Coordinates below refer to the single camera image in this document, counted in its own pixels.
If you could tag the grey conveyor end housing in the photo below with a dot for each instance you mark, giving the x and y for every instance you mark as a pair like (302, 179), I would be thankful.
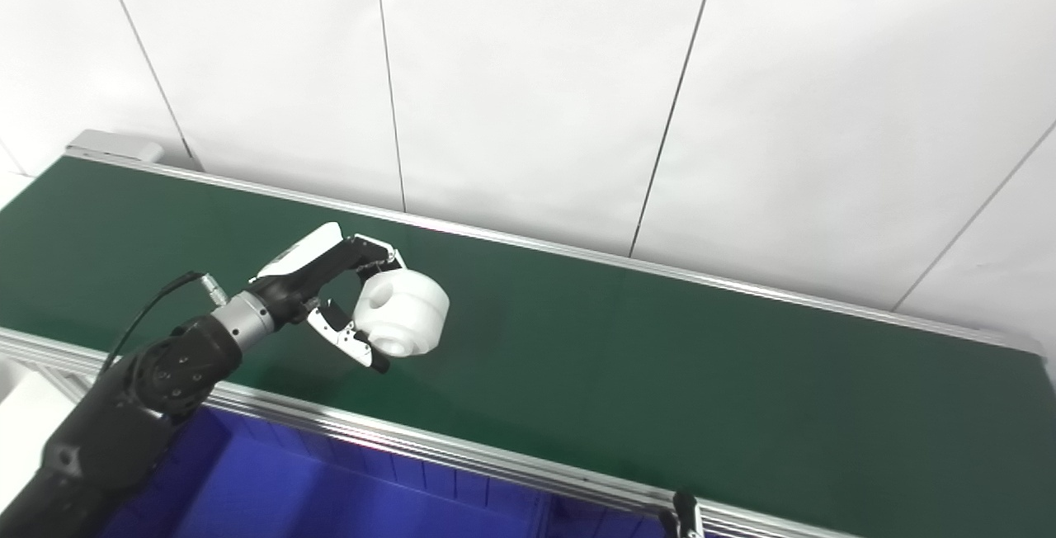
(115, 147)

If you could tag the green conveyor belt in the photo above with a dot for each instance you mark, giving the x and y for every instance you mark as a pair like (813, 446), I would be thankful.
(412, 441)
(660, 356)

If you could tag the blue plastic bin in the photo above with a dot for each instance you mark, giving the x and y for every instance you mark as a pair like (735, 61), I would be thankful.
(602, 521)
(330, 488)

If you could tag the aluminium conveyor support leg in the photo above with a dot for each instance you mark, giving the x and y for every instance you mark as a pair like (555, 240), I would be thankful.
(68, 383)

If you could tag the white round plastic part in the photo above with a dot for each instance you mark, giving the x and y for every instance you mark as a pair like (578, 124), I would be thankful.
(406, 307)

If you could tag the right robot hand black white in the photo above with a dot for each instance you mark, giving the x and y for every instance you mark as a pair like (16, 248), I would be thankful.
(685, 515)

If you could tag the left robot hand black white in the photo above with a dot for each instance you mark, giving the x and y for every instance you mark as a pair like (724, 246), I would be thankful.
(307, 272)

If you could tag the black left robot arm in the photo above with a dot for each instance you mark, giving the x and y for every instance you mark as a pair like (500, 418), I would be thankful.
(140, 389)

